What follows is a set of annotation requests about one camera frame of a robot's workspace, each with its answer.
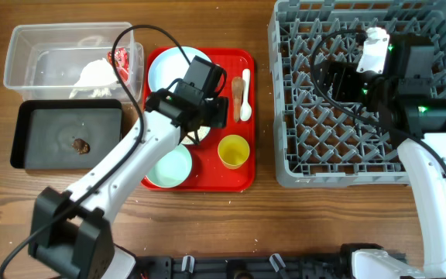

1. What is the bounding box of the white rice pile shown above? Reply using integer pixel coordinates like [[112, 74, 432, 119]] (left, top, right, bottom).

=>
[[182, 126, 211, 145]]

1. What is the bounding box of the light blue rice bowl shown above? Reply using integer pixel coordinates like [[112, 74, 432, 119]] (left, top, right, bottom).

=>
[[180, 126, 212, 146]]

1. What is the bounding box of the brown carrot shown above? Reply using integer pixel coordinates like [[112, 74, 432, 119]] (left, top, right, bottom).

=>
[[232, 77, 245, 122]]

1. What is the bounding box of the yellow plastic cup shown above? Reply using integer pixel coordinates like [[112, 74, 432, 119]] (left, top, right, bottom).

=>
[[218, 135, 250, 170]]

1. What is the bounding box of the mint green bowl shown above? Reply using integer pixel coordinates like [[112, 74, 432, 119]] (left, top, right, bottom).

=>
[[146, 145, 193, 188]]

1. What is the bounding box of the brown food lump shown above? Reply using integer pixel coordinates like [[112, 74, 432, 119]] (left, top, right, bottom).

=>
[[72, 138, 90, 155]]

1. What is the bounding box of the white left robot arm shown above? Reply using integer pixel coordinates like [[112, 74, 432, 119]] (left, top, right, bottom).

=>
[[28, 57, 228, 278]]

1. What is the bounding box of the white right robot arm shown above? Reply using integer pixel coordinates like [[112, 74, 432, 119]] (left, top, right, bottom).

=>
[[310, 28, 446, 278]]

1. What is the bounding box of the grey dishwasher rack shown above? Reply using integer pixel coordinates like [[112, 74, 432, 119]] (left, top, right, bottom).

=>
[[268, 1, 446, 188]]

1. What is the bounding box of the clear plastic waste bin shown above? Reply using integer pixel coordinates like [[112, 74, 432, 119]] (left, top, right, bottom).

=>
[[3, 22, 132, 103]]

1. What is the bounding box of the black food waste tray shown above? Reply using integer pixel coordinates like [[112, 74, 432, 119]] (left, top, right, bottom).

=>
[[10, 99, 122, 170]]

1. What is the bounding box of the light blue plate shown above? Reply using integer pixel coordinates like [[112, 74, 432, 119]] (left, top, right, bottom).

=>
[[147, 46, 213, 94]]

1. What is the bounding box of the white plastic spoon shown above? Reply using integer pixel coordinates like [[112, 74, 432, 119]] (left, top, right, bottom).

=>
[[240, 68, 252, 122]]

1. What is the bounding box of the red serving tray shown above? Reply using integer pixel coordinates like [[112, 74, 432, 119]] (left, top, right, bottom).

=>
[[140, 46, 256, 193]]

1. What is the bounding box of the red snack wrapper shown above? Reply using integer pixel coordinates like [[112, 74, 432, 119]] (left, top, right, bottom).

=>
[[115, 47, 130, 84]]

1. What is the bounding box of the crumpled white tissue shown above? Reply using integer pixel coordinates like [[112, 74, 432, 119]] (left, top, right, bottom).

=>
[[69, 58, 118, 99]]

